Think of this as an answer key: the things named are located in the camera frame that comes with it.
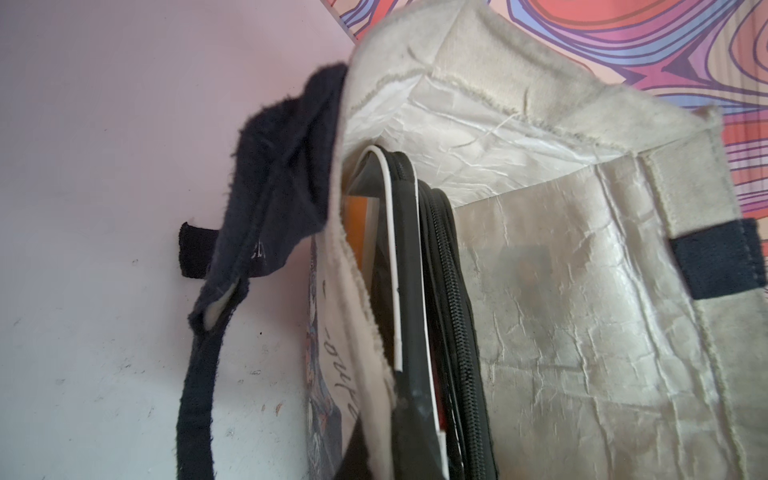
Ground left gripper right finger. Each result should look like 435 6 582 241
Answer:
392 374 445 480

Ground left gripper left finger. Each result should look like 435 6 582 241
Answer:
334 419 373 480

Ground beige canvas tote bag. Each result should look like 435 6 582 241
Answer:
176 1 767 479

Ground black paddle cases in bag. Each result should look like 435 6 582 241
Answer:
343 145 498 479

